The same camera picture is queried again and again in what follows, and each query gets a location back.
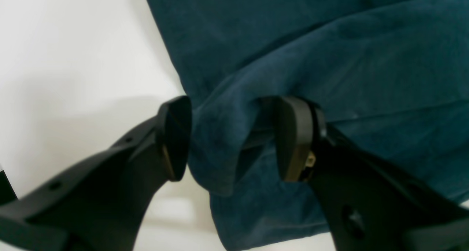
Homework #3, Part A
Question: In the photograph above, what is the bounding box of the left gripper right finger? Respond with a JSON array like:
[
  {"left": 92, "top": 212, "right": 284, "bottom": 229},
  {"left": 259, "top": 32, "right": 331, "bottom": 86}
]
[{"left": 275, "top": 97, "right": 469, "bottom": 251}]

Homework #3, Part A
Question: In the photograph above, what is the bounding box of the dark blue t-shirt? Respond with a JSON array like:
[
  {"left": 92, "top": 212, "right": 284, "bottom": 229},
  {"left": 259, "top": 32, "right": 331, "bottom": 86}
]
[{"left": 147, "top": 0, "right": 468, "bottom": 251}]

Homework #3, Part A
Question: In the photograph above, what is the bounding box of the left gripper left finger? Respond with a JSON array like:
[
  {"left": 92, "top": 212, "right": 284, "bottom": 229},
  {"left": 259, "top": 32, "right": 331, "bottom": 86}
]
[{"left": 0, "top": 96, "right": 192, "bottom": 251}]

